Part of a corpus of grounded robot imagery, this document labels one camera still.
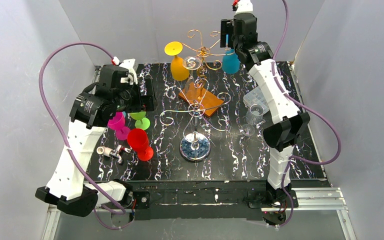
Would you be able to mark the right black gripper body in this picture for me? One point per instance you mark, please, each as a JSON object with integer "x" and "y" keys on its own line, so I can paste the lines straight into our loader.
{"x": 227, "y": 28}

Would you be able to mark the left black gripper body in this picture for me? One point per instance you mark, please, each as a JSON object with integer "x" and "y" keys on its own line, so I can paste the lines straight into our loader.
{"x": 147, "y": 96}

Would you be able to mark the green wine glass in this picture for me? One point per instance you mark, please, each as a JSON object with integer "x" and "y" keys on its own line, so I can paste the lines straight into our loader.
{"x": 142, "y": 122}

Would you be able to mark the pink wine glass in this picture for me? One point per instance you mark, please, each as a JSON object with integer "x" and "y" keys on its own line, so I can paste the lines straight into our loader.
{"x": 118, "y": 124}

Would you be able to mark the red wine glass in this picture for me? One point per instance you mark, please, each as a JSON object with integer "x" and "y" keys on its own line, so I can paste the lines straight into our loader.
{"x": 138, "y": 141}

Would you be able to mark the yellow orange wine glass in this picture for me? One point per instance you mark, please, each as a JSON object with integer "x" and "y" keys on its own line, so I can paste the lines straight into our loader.
{"x": 178, "y": 71}

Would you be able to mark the clear wine glass front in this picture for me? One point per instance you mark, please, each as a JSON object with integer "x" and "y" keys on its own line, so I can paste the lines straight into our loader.
{"x": 253, "y": 117}

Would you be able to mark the clear wine glass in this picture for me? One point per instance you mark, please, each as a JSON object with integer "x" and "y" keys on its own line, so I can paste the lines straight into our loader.
{"x": 191, "y": 63}
{"x": 253, "y": 117}

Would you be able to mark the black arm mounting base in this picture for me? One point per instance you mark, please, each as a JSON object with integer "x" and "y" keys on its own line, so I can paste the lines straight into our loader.
{"x": 208, "y": 199}

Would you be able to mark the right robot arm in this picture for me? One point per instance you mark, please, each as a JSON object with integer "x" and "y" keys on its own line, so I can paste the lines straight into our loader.
{"x": 288, "y": 121}

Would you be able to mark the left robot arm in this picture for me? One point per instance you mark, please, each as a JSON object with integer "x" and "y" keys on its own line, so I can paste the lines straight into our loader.
{"x": 116, "y": 92}

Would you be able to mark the clear wine glass rear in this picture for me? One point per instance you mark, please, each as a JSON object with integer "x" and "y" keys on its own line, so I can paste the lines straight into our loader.
{"x": 191, "y": 63}

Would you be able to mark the orange wooden rack base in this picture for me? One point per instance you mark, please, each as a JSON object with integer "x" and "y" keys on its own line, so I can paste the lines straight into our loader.
{"x": 207, "y": 100}

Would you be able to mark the chrome faucet tap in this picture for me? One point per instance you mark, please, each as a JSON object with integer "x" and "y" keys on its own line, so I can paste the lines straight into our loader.
{"x": 114, "y": 154}

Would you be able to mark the clear plastic screw box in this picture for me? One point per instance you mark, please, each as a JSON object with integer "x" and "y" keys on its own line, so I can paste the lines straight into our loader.
{"x": 256, "y": 96}

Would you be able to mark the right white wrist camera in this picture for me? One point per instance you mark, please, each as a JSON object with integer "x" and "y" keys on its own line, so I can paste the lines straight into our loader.
{"x": 242, "y": 6}

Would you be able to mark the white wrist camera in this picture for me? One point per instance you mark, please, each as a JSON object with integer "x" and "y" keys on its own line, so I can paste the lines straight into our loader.
{"x": 242, "y": 6}
{"x": 131, "y": 65}

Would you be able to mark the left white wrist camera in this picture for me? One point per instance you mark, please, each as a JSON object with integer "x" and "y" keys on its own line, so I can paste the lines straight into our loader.
{"x": 131, "y": 65}

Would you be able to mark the gold wire glass rack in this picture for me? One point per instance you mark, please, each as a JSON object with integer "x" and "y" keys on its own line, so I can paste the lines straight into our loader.
{"x": 204, "y": 52}

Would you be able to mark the silver wire glass rack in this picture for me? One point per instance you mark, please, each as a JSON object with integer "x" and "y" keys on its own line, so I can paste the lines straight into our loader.
{"x": 194, "y": 146}

